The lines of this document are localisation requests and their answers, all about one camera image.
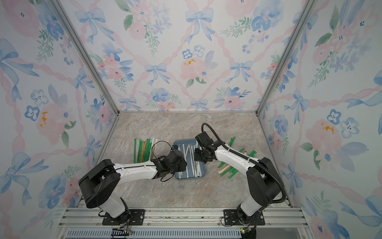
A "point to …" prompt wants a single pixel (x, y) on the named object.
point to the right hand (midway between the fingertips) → (198, 156)
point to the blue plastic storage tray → (200, 167)
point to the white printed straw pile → (153, 148)
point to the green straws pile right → (224, 168)
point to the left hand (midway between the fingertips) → (187, 163)
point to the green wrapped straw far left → (135, 151)
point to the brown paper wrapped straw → (143, 151)
